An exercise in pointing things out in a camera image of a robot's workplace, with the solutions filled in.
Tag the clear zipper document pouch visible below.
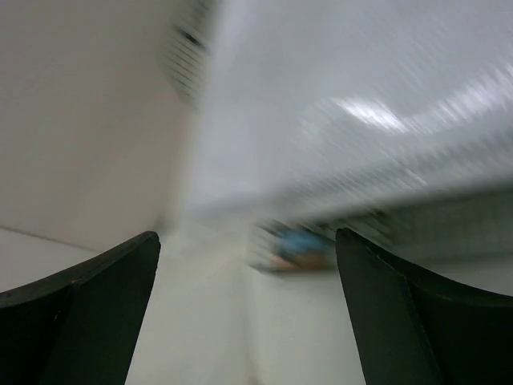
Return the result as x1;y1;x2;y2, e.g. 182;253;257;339
186;1;512;218

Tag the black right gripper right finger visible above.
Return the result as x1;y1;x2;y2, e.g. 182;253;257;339
336;229;512;385

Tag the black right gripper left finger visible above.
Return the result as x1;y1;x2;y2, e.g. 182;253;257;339
1;231;160;384

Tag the orange highlighter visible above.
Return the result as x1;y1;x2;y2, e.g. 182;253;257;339
269;253;333;273

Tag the blue capped highlighter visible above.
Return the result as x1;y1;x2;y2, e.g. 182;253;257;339
278;229;326;254

